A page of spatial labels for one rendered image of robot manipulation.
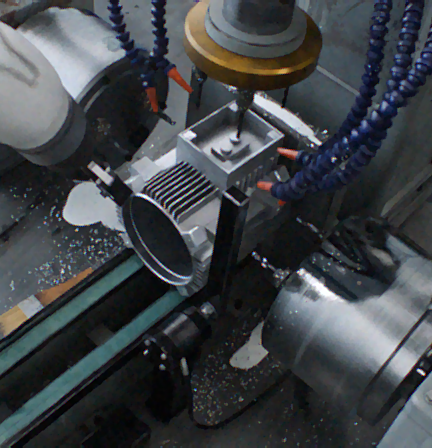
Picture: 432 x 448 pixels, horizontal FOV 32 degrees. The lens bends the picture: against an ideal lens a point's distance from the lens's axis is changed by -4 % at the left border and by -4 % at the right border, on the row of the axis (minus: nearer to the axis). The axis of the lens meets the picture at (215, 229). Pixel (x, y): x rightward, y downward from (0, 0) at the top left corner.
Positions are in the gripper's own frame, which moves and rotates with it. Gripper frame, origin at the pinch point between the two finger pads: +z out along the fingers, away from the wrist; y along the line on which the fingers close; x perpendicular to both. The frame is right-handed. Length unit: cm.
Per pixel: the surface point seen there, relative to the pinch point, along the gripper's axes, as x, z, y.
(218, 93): -21.8, 9.9, 2.8
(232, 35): -23.0, -16.1, -7.2
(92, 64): -12.3, 0.2, 17.6
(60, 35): -13.0, 0.5, 26.4
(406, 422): -1, 0, -50
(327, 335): -2.9, 1.3, -35.8
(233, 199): -7.5, -12.7, -19.8
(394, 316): -9.8, -0.2, -41.2
